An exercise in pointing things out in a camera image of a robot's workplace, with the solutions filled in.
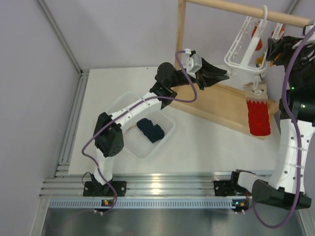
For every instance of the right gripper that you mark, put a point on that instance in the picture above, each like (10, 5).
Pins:
(283, 45)

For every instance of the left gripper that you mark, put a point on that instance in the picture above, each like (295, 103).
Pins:
(202, 78)

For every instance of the white plastic clip hanger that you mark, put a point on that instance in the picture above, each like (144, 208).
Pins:
(239, 56)

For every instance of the red and beige sock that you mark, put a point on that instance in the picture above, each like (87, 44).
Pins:
(258, 115)

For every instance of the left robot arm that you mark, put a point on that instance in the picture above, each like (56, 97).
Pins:
(108, 137)

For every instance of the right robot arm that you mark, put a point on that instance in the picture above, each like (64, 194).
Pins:
(297, 129)

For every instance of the yellow sock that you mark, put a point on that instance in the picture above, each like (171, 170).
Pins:
(260, 60)

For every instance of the navy blue sock pair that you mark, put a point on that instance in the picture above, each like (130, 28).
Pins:
(153, 132)

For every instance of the clear plastic bin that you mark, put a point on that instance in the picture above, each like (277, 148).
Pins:
(135, 142)

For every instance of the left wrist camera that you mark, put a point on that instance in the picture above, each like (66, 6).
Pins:
(193, 62)

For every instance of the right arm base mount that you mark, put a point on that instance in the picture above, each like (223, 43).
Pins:
(224, 188)

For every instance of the aluminium corner frame post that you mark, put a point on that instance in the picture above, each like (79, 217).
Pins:
(58, 33)

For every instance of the grey slotted cable duct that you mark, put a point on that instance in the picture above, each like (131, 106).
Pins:
(150, 203)

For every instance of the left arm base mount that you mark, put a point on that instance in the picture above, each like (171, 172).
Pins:
(93, 188)

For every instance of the aluminium rail beam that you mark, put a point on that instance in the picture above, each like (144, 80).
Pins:
(138, 186)

